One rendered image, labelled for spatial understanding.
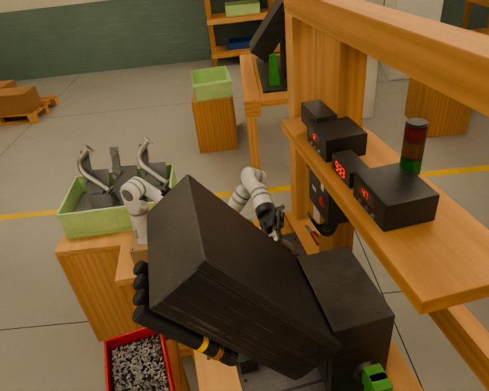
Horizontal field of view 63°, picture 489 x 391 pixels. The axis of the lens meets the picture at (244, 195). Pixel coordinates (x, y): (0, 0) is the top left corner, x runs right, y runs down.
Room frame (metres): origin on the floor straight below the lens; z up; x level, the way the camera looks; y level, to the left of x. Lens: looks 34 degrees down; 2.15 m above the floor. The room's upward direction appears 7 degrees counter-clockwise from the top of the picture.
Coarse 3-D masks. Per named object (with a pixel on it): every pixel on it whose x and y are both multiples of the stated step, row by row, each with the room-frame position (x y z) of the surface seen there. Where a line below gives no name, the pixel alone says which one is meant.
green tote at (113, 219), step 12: (168, 168) 2.19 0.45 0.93; (72, 192) 2.04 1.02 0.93; (72, 204) 1.98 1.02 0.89; (60, 216) 1.77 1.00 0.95; (72, 216) 1.78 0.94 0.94; (84, 216) 1.78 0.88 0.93; (96, 216) 1.78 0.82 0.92; (108, 216) 1.78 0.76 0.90; (120, 216) 1.78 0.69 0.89; (72, 228) 1.78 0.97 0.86; (84, 228) 1.78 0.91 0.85; (96, 228) 1.78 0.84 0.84; (108, 228) 1.78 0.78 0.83; (120, 228) 1.78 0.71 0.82; (132, 228) 1.78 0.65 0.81
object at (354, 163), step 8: (336, 152) 0.99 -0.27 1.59; (344, 152) 0.98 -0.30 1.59; (352, 152) 0.98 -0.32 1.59; (336, 160) 0.95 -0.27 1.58; (344, 160) 0.94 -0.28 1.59; (352, 160) 0.93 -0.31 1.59; (360, 160) 0.93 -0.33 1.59; (336, 168) 0.95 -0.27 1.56; (344, 168) 0.90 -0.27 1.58; (352, 168) 0.89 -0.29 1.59; (360, 168) 0.88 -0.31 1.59; (352, 176) 0.87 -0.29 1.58; (352, 184) 0.87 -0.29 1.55
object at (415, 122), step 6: (408, 120) 0.84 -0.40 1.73; (414, 120) 0.84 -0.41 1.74; (420, 120) 0.83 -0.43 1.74; (426, 120) 0.83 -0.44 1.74; (408, 126) 0.82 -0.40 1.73; (414, 126) 0.81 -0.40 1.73; (420, 126) 0.81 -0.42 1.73; (426, 126) 0.81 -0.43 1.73; (408, 132) 0.82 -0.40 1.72; (414, 132) 0.81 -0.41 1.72; (420, 132) 0.80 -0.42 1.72; (426, 132) 0.81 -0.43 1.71; (408, 138) 0.82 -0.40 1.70; (414, 138) 0.81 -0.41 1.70; (420, 138) 0.80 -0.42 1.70
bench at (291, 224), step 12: (288, 216) 1.63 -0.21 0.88; (312, 216) 1.60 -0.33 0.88; (288, 228) 1.53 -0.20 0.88; (300, 228) 1.52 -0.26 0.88; (312, 228) 1.51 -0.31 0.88; (300, 240) 1.43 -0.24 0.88; (312, 240) 1.42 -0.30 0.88; (312, 252) 1.34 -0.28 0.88; (396, 348) 0.81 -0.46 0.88; (396, 360) 0.77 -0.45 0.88; (396, 372) 0.73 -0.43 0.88; (408, 372) 0.72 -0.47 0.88; (396, 384) 0.69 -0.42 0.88; (408, 384) 0.68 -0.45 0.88
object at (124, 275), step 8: (128, 240) 1.62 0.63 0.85; (120, 248) 1.57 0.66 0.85; (128, 248) 1.56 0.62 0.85; (120, 256) 1.51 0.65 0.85; (128, 256) 1.50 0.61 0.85; (120, 264) 1.45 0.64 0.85; (128, 264) 1.44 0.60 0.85; (120, 272) 1.39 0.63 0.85; (128, 272) 1.38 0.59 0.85; (120, 280) 1.34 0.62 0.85; (128, 280) 1.34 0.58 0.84
